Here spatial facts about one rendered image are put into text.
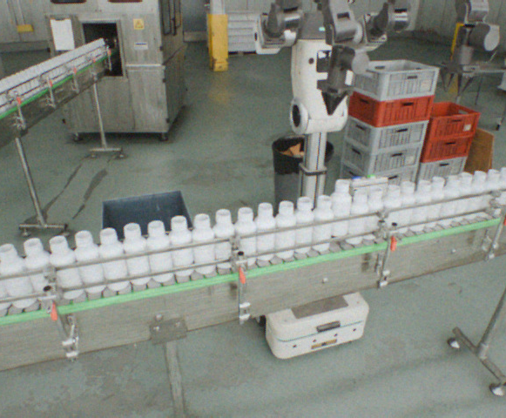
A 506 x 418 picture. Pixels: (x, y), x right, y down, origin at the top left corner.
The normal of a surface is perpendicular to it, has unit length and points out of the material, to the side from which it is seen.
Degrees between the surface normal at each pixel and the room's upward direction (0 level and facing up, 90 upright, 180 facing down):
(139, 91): 90
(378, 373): 0
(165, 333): 90
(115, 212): 90
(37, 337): 90
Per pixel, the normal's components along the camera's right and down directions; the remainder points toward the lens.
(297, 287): 0.31, 0.49
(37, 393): 0.01, -0.86
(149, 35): 0.00, 0.51
